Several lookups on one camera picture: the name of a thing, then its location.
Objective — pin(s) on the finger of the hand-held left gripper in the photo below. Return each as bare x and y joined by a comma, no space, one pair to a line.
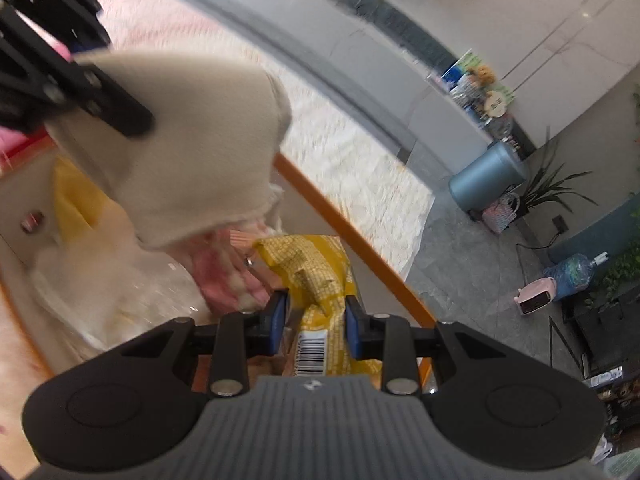
60,5
100,97

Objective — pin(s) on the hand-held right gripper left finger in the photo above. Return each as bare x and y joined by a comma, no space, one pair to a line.
278,322

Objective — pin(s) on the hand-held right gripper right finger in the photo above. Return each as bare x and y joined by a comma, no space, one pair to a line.
354,327

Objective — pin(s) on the yellow snack packet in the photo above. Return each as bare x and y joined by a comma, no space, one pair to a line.
320,280

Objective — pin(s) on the orange storage box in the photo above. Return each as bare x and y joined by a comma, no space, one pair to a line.
350,240

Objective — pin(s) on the cream knit hat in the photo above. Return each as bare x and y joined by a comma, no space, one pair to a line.
200,160

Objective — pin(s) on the pink checked cloth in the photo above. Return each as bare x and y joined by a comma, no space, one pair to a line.
225,270

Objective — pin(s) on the yellow cloth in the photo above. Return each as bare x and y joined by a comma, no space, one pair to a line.
80,200

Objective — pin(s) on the clear plastic bag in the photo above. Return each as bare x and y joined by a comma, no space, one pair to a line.
125,295

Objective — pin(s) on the pink heater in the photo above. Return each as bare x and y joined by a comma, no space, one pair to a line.
536,297

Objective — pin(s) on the pink woven basket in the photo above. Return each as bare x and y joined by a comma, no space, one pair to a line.
501,214

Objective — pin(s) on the blue-grey trash can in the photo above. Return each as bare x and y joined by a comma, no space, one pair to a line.
487,177

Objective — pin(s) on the blue water bottle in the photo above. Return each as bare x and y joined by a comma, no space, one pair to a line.
575,272

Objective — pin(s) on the long-leaf potted plant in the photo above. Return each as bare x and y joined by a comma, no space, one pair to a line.
550,185

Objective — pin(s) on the dark cabinet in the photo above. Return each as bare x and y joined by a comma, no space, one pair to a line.
605,330

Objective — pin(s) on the white round ornament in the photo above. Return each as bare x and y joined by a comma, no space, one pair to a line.
496,104

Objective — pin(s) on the white marble television console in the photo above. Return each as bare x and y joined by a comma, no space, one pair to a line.
380,60

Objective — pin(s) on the leafy green plant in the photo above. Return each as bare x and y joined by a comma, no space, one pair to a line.
622,270

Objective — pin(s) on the wall socket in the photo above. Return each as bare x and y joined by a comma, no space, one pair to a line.
560,223

